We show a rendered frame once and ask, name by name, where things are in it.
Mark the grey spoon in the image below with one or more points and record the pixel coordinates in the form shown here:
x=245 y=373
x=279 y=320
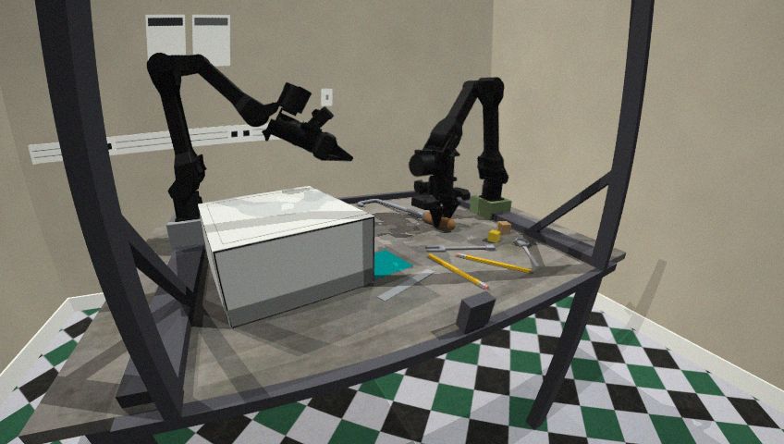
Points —
x=519 y=242

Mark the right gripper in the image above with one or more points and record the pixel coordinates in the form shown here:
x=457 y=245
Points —
x=442 y=187

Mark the grey combination wrench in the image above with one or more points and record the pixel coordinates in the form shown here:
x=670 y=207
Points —
x=488 y=247

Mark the grey flat bar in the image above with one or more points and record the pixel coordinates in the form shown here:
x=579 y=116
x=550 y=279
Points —
x=405 y=285

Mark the yellow pencil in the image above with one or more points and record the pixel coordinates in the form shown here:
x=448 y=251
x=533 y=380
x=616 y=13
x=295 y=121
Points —
x=451 y=267
x=493 y=263

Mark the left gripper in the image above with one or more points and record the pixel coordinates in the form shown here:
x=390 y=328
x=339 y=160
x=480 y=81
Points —
x=318 y=144

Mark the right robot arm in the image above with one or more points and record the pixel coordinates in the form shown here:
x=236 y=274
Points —
x=446 y=134

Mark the tan cube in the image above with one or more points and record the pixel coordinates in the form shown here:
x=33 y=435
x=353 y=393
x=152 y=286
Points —
x=504 y=227

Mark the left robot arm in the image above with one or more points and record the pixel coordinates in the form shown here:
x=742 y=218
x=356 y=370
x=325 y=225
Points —
x=166 y=71

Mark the white rectangular box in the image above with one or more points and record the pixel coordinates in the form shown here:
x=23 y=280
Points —
x=279 y=250

